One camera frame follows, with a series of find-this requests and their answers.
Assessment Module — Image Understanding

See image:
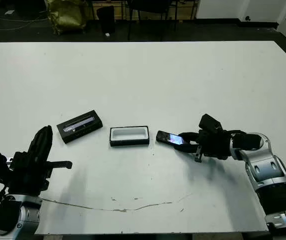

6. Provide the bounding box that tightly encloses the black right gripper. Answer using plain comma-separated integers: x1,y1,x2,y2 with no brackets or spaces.
173,129,233,162

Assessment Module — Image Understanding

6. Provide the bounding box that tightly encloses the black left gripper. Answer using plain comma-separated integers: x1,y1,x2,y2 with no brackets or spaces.
6,125,73,198

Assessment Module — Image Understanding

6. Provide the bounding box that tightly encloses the black phone-like camera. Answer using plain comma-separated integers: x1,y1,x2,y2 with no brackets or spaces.
155,130,188,146

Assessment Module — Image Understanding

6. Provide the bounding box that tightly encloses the black printed box lid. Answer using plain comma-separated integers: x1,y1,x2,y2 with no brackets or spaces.
56,108,104,144

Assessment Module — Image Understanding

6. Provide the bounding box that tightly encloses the black box base white insert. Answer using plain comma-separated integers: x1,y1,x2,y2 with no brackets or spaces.
108,124,151,148

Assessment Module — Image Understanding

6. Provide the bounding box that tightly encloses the yellowish plastic bag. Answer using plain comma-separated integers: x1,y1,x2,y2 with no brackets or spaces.
44,0,87,36

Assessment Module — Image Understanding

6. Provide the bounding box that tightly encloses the black mesh office chair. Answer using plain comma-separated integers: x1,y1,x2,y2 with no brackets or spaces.
127,0,179,41

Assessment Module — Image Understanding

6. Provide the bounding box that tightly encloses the black upright bin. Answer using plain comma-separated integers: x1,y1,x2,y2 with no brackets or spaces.
96,5,116,36

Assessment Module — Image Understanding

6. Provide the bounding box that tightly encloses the stacked wooden crates rack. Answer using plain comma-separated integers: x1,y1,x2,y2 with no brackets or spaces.
89,0,199,21

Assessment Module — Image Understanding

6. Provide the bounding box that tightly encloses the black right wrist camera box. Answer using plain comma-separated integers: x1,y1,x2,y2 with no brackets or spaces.
198,113,223,135

